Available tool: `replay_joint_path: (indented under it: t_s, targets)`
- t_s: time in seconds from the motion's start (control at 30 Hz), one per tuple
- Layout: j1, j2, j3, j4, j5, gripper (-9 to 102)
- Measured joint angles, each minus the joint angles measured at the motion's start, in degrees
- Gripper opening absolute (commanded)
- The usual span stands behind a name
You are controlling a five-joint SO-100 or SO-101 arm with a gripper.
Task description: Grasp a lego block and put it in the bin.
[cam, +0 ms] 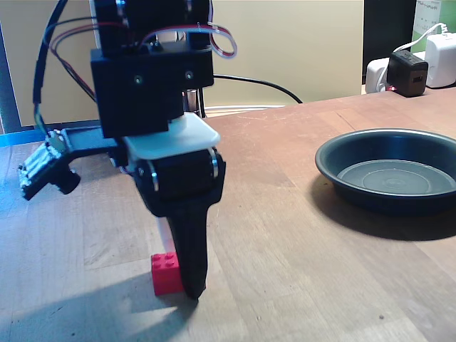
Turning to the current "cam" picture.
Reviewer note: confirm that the red lego block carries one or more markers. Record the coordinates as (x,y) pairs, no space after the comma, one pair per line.
(165,278)

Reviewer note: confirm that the dark round bin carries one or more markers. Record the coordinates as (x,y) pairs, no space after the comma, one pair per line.
(356,149)

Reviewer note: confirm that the blue tape strip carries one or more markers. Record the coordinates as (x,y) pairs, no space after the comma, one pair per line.
(18,138)

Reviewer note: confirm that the small white power adapter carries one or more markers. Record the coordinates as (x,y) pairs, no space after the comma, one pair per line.
(374,75)

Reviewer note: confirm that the black charger cube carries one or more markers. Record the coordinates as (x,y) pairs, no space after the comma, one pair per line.
(406,71)

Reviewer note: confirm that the black flat panel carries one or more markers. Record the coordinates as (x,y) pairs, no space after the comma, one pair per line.
(388,21)

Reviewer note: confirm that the large white power adapter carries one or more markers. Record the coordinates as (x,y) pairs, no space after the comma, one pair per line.
(441,60)

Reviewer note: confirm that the green and white box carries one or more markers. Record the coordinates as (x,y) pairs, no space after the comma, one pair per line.
(427,18)

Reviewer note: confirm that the black gripper camera module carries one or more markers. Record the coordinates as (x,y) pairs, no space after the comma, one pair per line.
(46,167)

